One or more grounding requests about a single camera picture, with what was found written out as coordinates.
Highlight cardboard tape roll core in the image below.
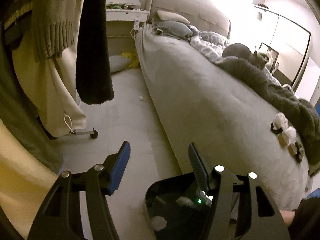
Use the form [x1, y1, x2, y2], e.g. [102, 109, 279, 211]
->
[278, 132, 290, 148]

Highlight torn cardboard tape roll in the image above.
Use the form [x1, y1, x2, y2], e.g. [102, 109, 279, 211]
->
[287, 144, 298, 158]

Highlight clear plastic wrap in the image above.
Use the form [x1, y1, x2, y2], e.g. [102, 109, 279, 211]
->
[271, 113, 289, 134]

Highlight black wrapper with barcode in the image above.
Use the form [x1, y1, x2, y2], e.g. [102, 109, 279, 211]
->
[295, 141, 305, 163]

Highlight black trash bin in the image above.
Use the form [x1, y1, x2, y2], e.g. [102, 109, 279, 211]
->
[145, 172, 217, 239]

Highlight grey bed mattress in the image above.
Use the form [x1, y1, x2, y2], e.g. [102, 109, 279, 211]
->
[135, 24, 309, 210]

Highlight white rolled sock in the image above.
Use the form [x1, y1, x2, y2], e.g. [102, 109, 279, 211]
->
[282, 126, 297, 145]

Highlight white clothes rack base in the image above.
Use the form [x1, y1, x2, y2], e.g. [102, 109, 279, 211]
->
[69, 128, 99, 139]

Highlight dark grey fluffy blanket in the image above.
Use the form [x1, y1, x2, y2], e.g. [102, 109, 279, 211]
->
[215, 57, 319, 166]

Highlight plush toy on chair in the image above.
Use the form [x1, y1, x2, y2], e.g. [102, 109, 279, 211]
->
[258, 51, 274, 64]

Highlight grey cat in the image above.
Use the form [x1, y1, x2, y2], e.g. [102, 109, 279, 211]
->
[222, 43, 266, 70]

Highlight cream hanging trousers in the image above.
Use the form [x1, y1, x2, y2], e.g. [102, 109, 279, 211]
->
[11, 29, 89, 138]

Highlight patterned blue white duvet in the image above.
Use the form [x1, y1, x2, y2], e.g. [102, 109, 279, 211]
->
[189, 25, 281, 86]

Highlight black hanging garment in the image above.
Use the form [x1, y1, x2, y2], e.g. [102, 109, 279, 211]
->
[75, 0, 114, 105]

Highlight yellow item on floor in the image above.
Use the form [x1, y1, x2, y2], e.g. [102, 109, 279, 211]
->
[120, 52, 139, 68]

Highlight black framed wardrobe mirror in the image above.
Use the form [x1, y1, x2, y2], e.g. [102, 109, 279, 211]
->
[253, 5, 311, 90]

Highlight grey floor cushion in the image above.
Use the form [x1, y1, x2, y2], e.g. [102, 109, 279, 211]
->
[109, 55, 131, 73]

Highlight grey pillow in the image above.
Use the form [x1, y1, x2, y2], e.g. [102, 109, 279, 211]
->
[152, 21, 193, 41]

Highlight beige pillow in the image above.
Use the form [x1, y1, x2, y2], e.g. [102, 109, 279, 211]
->
[157, 10, 190, 24]

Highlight grey upholstered headboard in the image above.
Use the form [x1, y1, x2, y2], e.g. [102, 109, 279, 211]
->
[143, 0, 231, 38]

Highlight white dressing table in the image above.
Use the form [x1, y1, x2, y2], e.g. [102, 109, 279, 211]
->
[105, 2, 150, 55]

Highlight white charger with cable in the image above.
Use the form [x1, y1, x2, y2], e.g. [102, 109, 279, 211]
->
[130, 18, 140, 39]

